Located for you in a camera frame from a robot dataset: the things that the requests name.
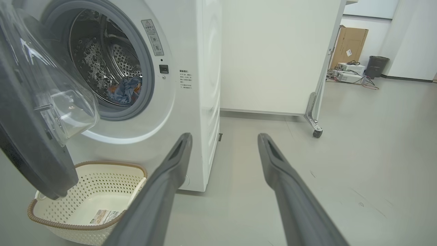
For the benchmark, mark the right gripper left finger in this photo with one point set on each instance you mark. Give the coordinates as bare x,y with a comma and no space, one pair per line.
153,205

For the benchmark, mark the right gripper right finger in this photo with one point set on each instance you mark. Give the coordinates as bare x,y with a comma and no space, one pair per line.
297,205

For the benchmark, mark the blue orange-print garment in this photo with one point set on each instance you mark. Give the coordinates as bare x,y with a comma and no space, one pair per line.
124,90

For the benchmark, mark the dark round washing machine door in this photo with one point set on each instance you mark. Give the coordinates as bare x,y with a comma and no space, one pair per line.
20,136

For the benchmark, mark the basket product sticker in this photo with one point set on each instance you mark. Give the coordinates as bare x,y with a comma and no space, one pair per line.
104,217

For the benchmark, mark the white perforated laundry basket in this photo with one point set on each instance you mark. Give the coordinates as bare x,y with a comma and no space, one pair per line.
85,184

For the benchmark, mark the black door lock socket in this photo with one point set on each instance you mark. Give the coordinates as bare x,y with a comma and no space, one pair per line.
164,69

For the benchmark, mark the white front-load washing machine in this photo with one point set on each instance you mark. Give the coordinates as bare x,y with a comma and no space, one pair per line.
184,41

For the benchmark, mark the metal caster leg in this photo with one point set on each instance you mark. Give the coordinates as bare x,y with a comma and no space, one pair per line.
312,116

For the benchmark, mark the printed text label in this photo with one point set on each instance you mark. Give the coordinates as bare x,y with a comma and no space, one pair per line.
185,80

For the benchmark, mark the white flat electronic box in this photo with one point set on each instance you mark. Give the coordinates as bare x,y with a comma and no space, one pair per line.
348,78

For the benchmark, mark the white electronics on floor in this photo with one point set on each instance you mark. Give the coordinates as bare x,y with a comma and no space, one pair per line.
370,83

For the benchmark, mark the white perforated electronic box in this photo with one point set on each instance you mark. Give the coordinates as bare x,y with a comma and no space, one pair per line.
353,68

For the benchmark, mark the white partition panel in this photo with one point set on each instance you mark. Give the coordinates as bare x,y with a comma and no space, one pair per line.
273,54

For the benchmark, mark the dark grey trash bin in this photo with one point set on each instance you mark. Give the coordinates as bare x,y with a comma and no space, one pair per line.
375,66

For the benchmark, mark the grey warning sticker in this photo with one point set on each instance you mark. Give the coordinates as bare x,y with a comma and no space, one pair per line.
153,37

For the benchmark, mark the brown cardboard box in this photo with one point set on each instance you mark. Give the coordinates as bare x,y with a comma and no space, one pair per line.
350,44

